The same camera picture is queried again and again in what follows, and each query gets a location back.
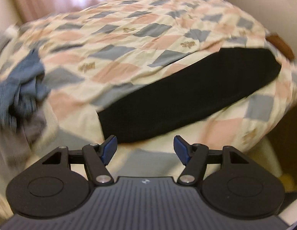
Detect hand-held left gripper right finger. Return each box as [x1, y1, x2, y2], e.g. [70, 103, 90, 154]
[174, 135, 251, 187]

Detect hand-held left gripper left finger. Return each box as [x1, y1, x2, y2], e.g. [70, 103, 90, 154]
[37, 135, 117, 187]

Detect black pants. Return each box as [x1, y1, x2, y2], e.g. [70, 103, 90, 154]
[98, 48, 282, 144]

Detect checked bear print quilt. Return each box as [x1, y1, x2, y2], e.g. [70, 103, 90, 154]
[0, 0, 297, 197]

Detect blue striped garment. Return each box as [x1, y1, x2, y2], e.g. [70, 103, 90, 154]
[0, 49, 52, 132]

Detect brown folded garment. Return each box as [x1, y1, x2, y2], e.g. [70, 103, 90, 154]
[266, 32, 295, 60]

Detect pink curtain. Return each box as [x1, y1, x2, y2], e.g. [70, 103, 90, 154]
[10, 0, 211, 23]

